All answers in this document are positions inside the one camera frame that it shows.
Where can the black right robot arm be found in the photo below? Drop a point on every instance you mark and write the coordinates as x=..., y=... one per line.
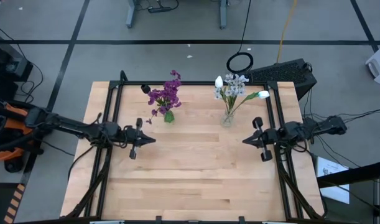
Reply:
x=317, y=127

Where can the orange black shop vacuum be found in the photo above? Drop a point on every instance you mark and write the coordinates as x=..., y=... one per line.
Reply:
x=3, y=154

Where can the black equipment stack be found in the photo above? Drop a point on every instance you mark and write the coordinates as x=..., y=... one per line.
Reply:
x=6, y=65

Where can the green glass vase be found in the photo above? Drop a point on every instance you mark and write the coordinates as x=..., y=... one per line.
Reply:
x=169, y=117

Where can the clear glass vase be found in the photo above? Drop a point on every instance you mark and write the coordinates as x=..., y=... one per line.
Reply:
x=227, y=119

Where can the white printed paper sheet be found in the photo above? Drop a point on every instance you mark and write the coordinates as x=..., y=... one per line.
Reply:
x=332, y=177

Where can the black hazard striped mat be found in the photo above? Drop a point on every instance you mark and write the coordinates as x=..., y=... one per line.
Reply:
x=0, y=202

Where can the black metal beam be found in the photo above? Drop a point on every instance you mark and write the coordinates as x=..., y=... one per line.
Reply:
x=357, y=174

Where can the white artificial tulip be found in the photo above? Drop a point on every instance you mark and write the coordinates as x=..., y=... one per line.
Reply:
x=218, y=81
x=263, y=94

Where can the pale white artificial flower bunch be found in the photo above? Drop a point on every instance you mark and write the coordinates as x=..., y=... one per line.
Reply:
x=236, y=87

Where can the black power strip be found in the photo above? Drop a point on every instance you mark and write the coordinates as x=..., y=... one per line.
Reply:
x=158, y=9

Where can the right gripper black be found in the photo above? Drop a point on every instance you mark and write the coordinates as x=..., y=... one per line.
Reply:
x=269, y=137

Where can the black aluminium table frame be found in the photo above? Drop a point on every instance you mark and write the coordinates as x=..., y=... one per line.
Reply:
x=192, y=83

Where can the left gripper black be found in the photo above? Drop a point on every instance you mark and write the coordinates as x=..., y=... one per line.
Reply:
x=133, y=137

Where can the dark purple artificial tulip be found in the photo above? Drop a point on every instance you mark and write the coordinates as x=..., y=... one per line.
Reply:
x=145, y=89

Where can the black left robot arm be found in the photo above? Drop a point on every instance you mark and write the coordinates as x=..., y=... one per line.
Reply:
x=74, y=127

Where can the grey desk leg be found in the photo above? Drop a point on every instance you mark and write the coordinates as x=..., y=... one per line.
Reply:
x=223, y=14
x=130, y=14

